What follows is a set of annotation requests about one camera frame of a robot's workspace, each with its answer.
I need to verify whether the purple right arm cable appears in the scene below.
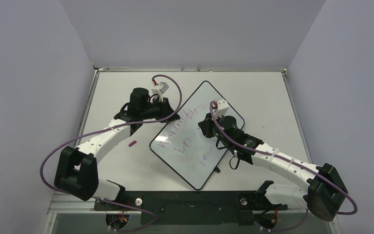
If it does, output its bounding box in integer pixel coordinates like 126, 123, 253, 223
209, 100, 358, 234

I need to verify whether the black framed whiteboard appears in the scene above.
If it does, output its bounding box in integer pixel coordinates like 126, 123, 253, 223
150, 81, 226, 191

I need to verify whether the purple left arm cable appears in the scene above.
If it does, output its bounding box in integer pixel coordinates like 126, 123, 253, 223
39, 74, 183, 234

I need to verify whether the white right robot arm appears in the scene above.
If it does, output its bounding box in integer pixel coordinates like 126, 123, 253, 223
198, 113, 349, 222

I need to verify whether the aluminium frame rail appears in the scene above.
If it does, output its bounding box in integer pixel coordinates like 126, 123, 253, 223
46, 190, 337, 215

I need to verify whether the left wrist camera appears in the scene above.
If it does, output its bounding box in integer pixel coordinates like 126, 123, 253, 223
151, 82, 169, 97

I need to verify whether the magenta marker cap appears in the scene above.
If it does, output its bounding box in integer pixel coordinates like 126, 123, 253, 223
128, 140, 137, 147

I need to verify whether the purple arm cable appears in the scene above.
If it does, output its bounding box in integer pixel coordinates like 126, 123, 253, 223
39, 74, 183, 234
209, 100, 358, 234

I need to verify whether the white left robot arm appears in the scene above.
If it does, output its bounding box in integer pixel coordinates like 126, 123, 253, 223
54, 88, 180, 210

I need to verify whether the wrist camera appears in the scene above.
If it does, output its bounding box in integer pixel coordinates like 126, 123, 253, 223
151, 82, 169, 97
213, 98, 230, 118

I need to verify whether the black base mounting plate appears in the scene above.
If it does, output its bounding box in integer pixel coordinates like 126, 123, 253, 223
93, 190, 288, 227

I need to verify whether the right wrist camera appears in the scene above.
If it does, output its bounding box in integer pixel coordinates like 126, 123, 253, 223
213, 98, 230, 118

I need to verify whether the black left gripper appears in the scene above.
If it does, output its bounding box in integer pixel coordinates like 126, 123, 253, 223
141, 97, 179, 123

